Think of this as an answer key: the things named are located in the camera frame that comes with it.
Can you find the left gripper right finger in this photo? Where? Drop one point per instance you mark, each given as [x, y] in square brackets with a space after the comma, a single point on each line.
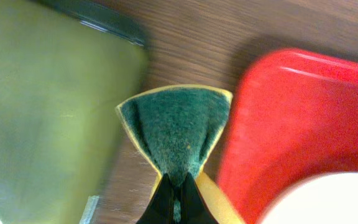
[193, 207]

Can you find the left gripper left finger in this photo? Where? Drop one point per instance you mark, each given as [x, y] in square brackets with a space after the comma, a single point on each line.
[160, 209]

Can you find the yellow green scrub sponge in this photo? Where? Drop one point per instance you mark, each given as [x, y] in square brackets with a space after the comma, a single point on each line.
[176, 128]

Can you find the cream white plate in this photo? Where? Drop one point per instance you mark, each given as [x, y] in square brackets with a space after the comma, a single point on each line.
[329, 198]

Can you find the red plastic tray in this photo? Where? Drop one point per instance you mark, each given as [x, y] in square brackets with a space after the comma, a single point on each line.
[295, 115]

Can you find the black tray with green water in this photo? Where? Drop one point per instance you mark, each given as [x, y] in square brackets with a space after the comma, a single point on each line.
[64, 67]

